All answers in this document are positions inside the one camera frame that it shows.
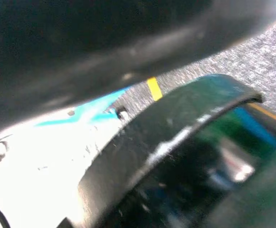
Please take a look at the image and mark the blue metal shelf rack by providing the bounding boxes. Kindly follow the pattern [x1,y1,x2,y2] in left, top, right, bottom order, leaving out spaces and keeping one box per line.
[34,87,130,127]

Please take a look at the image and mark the yellow floor tape outline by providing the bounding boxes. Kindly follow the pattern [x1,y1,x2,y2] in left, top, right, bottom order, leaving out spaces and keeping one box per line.
[146,76,276,122]

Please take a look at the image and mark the black glossy robot body shell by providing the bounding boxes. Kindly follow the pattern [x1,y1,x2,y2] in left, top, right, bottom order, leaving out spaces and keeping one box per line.
[57,74,276,228]

